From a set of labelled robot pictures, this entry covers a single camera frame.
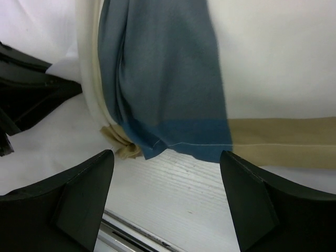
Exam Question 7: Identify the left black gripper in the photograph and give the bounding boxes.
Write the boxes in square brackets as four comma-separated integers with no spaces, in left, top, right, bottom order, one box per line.
[1,44,82,156]

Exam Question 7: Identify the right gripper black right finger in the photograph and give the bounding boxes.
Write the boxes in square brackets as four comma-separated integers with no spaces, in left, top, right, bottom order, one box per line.
[220,151,335,251]

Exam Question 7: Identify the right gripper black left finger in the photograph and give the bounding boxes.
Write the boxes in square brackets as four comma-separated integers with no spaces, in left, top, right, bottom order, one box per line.
[1,150,114,251]

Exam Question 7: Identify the checked blue beige pillowcase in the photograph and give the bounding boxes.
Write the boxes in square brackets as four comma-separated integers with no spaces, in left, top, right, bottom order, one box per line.
[75,1,335,169]

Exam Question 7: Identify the aluminium rail frame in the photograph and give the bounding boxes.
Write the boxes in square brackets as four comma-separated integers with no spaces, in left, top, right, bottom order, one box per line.
[94,210,183,252]

